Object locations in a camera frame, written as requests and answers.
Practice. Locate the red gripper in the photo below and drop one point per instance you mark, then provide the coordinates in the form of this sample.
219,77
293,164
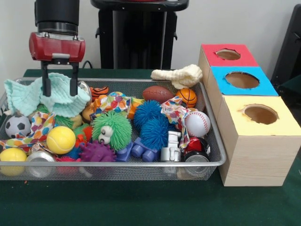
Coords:
56,47

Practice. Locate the mint green cloth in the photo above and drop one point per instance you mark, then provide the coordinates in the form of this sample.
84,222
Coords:
23,94

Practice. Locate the polka dot cloth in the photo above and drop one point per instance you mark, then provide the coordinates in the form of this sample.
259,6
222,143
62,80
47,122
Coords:
40,129
113,103

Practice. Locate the brown toy football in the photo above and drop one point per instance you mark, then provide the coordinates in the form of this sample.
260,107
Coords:
157,94

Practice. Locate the cream cloth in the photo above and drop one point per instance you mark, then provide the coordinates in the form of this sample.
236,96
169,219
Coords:
183,76

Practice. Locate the silver toy robot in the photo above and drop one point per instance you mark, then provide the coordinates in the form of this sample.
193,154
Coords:
171,148

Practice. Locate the silver mesh bin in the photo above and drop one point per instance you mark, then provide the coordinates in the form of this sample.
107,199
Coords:
152,168

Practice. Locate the wooden box with three holes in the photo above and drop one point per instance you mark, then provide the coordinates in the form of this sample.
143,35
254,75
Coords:
258,160

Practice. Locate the yellow tennis ball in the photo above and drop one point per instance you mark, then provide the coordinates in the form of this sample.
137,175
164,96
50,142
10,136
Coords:
60,140

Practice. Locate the black and white soccer ball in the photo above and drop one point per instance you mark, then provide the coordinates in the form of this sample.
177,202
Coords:
17,127

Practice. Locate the green spiky ball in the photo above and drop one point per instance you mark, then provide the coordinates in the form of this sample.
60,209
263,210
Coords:
115,127

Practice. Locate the purple spiky toy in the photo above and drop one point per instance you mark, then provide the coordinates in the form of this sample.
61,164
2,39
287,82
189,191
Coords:
97,153

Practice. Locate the smooth yellow ball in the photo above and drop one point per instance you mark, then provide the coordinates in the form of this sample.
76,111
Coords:
13,156

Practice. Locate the blue spiky ball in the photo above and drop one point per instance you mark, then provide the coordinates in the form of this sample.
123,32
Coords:
152,127

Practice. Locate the orange basketball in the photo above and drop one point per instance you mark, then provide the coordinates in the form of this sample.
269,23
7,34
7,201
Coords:
187,97

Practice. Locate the white baseball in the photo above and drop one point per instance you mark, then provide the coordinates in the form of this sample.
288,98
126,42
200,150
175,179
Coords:
198,124

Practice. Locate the dark green table cloth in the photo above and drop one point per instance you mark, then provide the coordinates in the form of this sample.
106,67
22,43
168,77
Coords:
141,202

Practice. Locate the black upright panel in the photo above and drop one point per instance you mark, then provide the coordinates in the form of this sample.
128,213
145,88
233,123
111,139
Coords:
289,47

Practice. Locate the green covered side table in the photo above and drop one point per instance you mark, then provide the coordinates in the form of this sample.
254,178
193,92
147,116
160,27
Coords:
294,83

